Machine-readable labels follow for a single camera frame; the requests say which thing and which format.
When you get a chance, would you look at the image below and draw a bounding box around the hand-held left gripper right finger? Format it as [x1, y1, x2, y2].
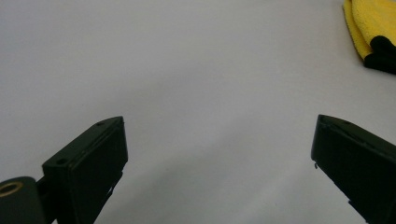
[310, 114, 396, 224]

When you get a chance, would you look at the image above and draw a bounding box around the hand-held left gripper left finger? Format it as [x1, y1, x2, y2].
[36, 116, 129, 224]

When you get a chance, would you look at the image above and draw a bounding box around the yellow and black cloth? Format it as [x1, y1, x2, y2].
[342, 0, 396, 76]

